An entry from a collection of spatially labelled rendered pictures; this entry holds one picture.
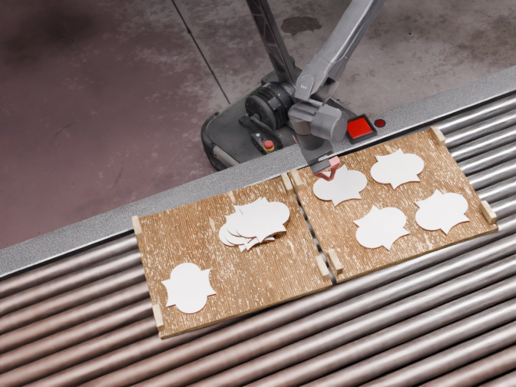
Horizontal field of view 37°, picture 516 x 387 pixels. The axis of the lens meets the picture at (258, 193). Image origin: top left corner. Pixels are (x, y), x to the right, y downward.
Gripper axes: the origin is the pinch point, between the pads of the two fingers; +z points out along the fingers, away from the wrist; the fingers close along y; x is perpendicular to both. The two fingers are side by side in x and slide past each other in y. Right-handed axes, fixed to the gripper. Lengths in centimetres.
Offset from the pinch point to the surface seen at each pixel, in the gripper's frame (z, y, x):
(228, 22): 100, 195, -1
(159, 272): 2.2, -6.1, 46.3
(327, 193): 10.9, 0.0, 1.5
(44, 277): -2, 5, 73
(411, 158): 16.0, 1.9, -22.0
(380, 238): 13.0, -17.6, -4.5
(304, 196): 10.5, 1.8, 7.1
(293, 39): 107, 169, -25
